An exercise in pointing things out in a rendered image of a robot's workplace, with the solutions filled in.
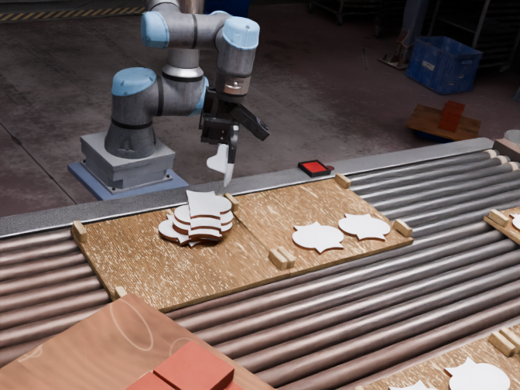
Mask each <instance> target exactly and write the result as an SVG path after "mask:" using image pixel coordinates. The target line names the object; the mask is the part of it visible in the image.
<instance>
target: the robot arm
mask: <svg viewBox="0 0 520 390"><path fill-rule="evenodd" d="M143 1H144V5H145V10H146V12H145V13H144V14H143V15H142V20H141V34H142V42H143V44H144V45H145V46H147V47H153V48H159V49H165V48H167V49H169V59H168V63H167V65H165V66H164V67H163V68H162V75H156V74H155V72H154V71H153V70H150V69H149V68H144V67H132V68H127V69H124V70H121V71H119V72H117V73H116V74H115V76H114V78H113V84H112V89H111V92H112V101H111V124H110V126H109V129H108V133H107V135H106V136H105V138H104V148H105V150H106V151H107V152H108V153H110V154H111V155H113V156H116V157H119V158H123V159H144V158H147V157H150V156H152V155H153V154H154V153H155V152H156V148H157V141H156V136H155V132H154V130H153V127H152V117H154V116H183V117H189V116H197V115H200V123H199V128H198V129H199V130H202V132H201V136H200V138H201V140H200V142H206V143H208V144H211V145H215V146H217V147H218V150H217V155H215V156H213V157H210V158H209V159H208V160H207V166H208V167H209V168H211V169H214V170H217V171H219V172H221V173H224V187H226V186H227V185H228V184H229V182H230V181H231V177H232V173H233V168H234V161H235V156H236V150H237V142H238V135H239V128H240V125H239V124H240V123H241V124H242V125H243V126H244V127H246V129H247V130H249V131H250V132H251V133H252V134H253V135H254V136H255V137H256V138H258V139H260V140H262V141H265V140H266V139H267V138H268V137H269V136H270V133H269V127H268V126H267V124H266V123H264V122H263V121H262V120H260V119H258V118H257V117H256V116H255V115H253V114H252V113H251V112H250V111H249V110H248V109H247V108H245V107H244V106H243V105H242V104H240V102H243V101H245V98H246V93H247V92H248V87H249V83H250V79H251V71H252V67H253V63H254V59H255V52H256V48H257V45H258V34H259V25H258V23H256V22H254V21H251V20H250V19H246V18H242V17H235V16H232V15H230V14H228V13H226V12H223V11H216V12H212V13H211V14H209V15H203V9H204V0H143ZM200 50H217V51H218V52H219V57H218V62H217V70H216V75H215V79H214V87H209V84H208V80H207V78H206V77H205V76H203V75H204V72H203V71H202V70H201V69H200V67H199V56H200ZM202 115H203V119H204V123H203V124H202V125H201V119H202ZM226 149H227V151H226Z"/></svg>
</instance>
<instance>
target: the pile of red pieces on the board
mask: <svg viewBox="0 0 520 390"><path fill-rule="evenodd" d="M233 376H234V367H232V366H231V365H229V364H228V363H227V362H225V361H223V360H222V359H220V358H219V357H218V356H216V355H215V354H212V353H211V352H209V351H208V350H207V349H205V348H204V347H202V346H200V345H199V344H198V343H196V342H195V341H193V340H191V341H190V342H189V343H187V344H186V345H184V346H183V347H181V348H180V349H179V350H178V351H177V352H176V353H174V354H173V355H171V356H170V357H168V358H167V359H166V360H165V361H164V362H163V363H161V364H160V365H158V366H157V367H156V368H154V369H153V373H152V372H151V371H149V372H148V373H147V374H145V375H144V376H142V377H141V378H140V379H139V380H138V381H136V382H135V383H133V384H132V385H130V386H129V387H128V388H126V390H244V389H243V388H242V387H241V386H239V385H237V384H236V383H235V382H233V381H232V380H233Z"/></svg>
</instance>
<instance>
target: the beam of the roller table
mask: <svg viewBox="0 0 520 390"><path fill-rule="evenodd" d="M493 144H494V142H493V141H491V140H490V139H488V138H486V137H482V138H477V139H468V140H463V141H459V142H450V143H445V144H440V145H431V146H427V147H422V148H417V149H408V150H403V151H398V152H390V153H385V154H380V155H375V156H366V157H361V158H356V159H348V160H343V161H337V162H329V163H324V165H325V166H332V167H334V168H335V170H331V173H330V175H326V176H318V177H314V178H310V177H309V176H308V175H307V174H305V173H304V172H303V171H302V170H301V169H300V168H295V169H287V170H282V171H277V172H272V173H263V174H258V175H254V176H245V177H240V178H235V179H231V181H230V182H229V184H228V185H227V186H226V187H224V181H223V180H222V181H217V182H212V183H203V184H198V185H193V186H185V187H180V188H175V189H170V190H161V191H156V192H151V193H143V194H138V195H133V196H128V197H119V198H115V199H110V200H101V201H96V202H91V203H86V204H77V205H72V206H67V207H58V208H53V209H49V210H40V211H35V212H30V213H25V214H17V215H12V216H7V217H0V241H1V240H6V239H10V238H18V237H23V236H27V235H31V234H39V233H44V232H48V231H56V230H61V229H65V228H71V227H73V221H77V220H79V221H80V222H81V223H82V225H86V224H94V223H98V222H102V221H110V220H114V219H119V218H123V217H131V216H135V215H139V214H147V213H151V212H155V211H160V210H167V209H171V208H176V207H181V206H184V205H187V198H186V190H189V191H192V192H198V193H207V192H211V191H214V193H215V196H216V194H219V193H220V194H221V195H222V196H224V193H229V194H230V195H232V197H238V196H242V195H247V194H251V193H259V192H263V191H268V190H275V189H280V188H284V187H289V186H296V185H301V184H305V183H313V182H317V181H322V180H329V179H334V178H335V174H336V173H340V174H342V175H343V176H345V177H347V176H355V175H360V174H364V173H372V172H376V171H381V170H385V169H393V168H398V167H402V166H410V165H414V164H419V163H427V162H431V161H435V160H440V159H448V158H452V157H457V156H465V155H469V154H473V153H478V152H483V151H485V150H489V149H492V147H493Z"/></svg>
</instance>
